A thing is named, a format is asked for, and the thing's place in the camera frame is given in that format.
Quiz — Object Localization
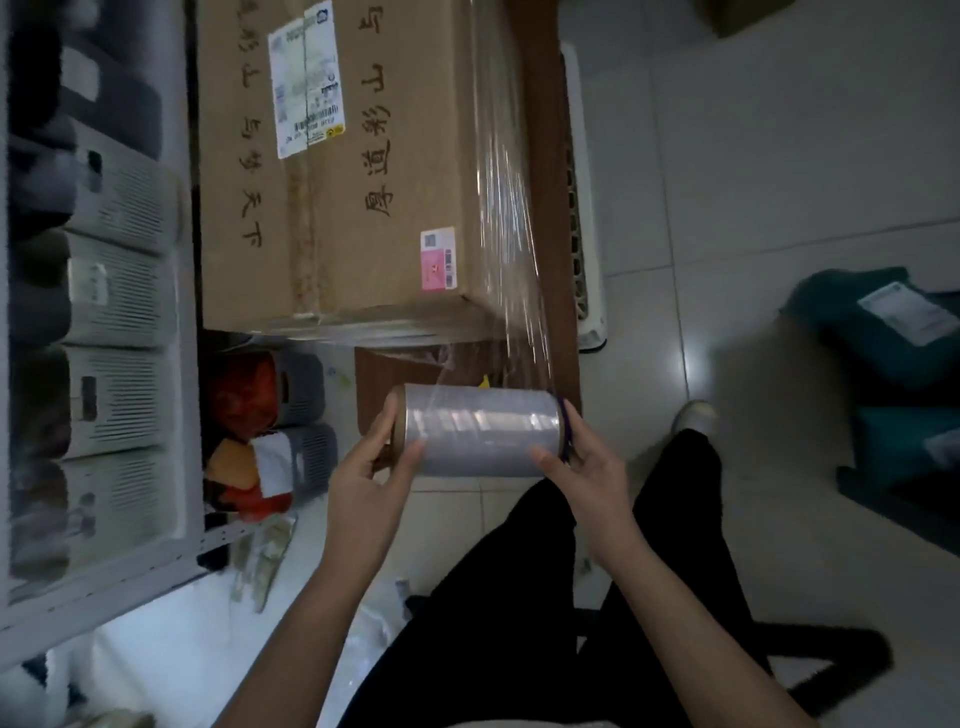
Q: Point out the grey plastic basket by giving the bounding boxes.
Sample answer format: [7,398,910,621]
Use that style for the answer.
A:
[206,346,328,440]
[203,421,340,523]

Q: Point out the red cloth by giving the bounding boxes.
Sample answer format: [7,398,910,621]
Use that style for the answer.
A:
[209,356,279,436]

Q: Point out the brown wooden board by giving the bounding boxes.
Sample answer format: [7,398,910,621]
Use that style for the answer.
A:
[353,0,583,436]

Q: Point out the person's black trousers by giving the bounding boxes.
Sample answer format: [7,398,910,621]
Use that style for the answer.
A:
[337,428,774,728]

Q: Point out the clear plastic bag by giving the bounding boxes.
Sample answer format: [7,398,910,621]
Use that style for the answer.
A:
[314,577,414,728]

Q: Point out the white storage rack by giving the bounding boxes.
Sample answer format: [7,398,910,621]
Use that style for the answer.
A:
[0,0,301,669]

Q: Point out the person's right hand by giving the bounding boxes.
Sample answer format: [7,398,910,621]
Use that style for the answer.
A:
[530,397,639,560]

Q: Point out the person's right white shoe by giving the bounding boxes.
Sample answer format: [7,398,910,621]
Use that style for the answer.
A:
[671,399,720,444]

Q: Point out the person's left hand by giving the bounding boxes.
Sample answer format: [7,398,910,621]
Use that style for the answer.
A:
[318,389,427,579]

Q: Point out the white rack basket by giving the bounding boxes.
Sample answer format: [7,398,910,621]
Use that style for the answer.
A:
[59,119,181,256]
[63,232,181,348]
[63,449,181,560]
[63,346,181,459]

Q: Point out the brown cardboard box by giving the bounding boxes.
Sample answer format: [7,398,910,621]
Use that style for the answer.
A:
[196,0,541,348]

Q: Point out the person's left forearm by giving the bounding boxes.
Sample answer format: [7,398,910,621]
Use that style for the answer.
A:
[213,554,384,728]

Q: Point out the dark shelf unit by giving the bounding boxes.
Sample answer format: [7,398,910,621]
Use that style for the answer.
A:
[836,374,960,560]

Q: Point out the stretch film roll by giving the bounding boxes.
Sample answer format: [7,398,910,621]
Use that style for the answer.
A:
[386,299,575,479]

